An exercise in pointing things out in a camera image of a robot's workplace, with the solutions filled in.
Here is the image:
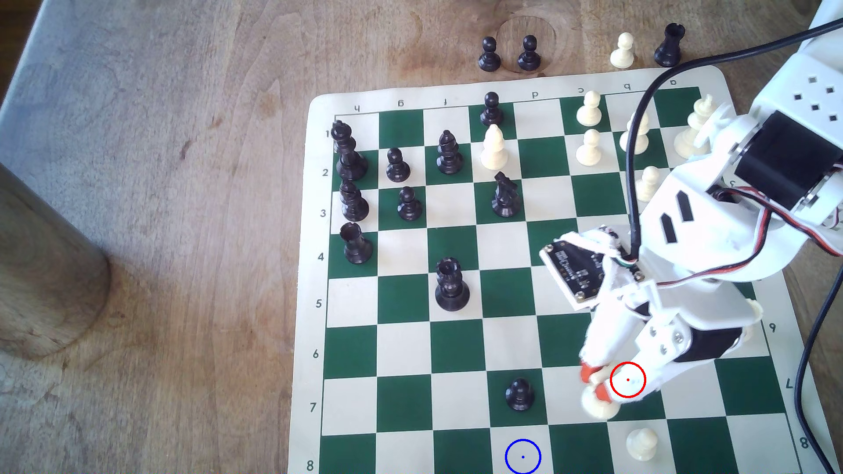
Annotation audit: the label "round wooden post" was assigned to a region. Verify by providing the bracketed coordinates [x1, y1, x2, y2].
[0, 163, 112, 360]

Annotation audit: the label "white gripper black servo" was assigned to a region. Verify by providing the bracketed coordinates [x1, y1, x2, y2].
[578, 280, 766, 405]

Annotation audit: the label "black camera circuit board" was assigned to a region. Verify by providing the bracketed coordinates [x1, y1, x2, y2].
[539, 227, 643, 310]

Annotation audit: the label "black pawn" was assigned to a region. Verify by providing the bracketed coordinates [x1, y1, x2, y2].
[480, 91, 504, 127]
[518, 36, 542, 72]
[397, 186, 424, 221]
[478, 36, 502, 72]
[386, 147, 412, 183]
[504, 377, 536, 412]

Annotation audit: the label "red white black servo wires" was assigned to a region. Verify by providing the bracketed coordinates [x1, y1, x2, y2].
[648, 186, 843, 291]

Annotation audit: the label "black rook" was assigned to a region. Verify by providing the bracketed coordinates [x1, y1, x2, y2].
[339, 223, 374, 266]
[654, 23, 686, 68]

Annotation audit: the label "black knight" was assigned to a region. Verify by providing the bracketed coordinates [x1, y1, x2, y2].
[492, 171, 522, 218]

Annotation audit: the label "black bishop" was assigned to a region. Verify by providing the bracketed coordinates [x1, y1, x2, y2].
[339, 180, 370, 223]
[436, 129, 464, 175]

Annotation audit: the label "black king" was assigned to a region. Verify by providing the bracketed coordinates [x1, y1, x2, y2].
[331, 120, 369, 183]

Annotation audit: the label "white bishop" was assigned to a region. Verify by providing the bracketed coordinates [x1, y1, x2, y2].
[620, 107, 652, 156]
[477, 124, 509, 171]

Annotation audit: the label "black queen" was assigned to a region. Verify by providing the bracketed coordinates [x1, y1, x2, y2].
[435, 257, 471, 312]

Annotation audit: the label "white pawn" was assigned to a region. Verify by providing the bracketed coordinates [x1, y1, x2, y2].
[576, 129, 603, 167]
[625, 427, 659, 462]
[635, 166, 661, 203]
[576, 91, 603, 128]
[610, 32, 636, 70]

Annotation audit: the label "green white chess board mat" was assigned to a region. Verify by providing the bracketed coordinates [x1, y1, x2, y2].
[288, 64, 824, 474]

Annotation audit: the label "white king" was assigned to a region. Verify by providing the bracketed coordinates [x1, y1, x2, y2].
[674, 94, 719, 159]

